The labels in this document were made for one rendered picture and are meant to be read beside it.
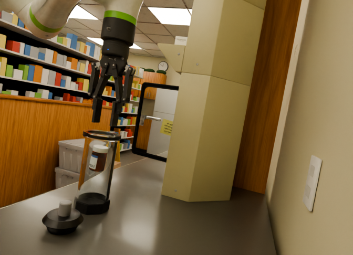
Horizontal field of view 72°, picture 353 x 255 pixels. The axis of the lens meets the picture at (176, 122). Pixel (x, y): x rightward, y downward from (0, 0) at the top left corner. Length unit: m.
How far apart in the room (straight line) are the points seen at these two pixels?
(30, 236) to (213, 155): 0.62
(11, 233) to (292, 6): 1.34
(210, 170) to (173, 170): 0.14
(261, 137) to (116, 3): 0.87
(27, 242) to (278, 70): 1.14
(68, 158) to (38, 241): 2.60
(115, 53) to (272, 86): 0.80
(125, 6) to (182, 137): 0.47
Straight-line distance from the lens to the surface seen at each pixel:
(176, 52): 0.95
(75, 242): 0.65
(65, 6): 0.84
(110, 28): 0.72
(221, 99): 0.93
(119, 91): 0.71
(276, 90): 1.26
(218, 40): 0.93
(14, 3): 1.11
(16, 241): 0.66
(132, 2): 0.74
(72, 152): 3.16
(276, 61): 1.28
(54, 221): 0.65
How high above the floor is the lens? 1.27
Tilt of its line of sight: 3 degrees down
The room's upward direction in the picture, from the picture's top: 10 degrees clockwise
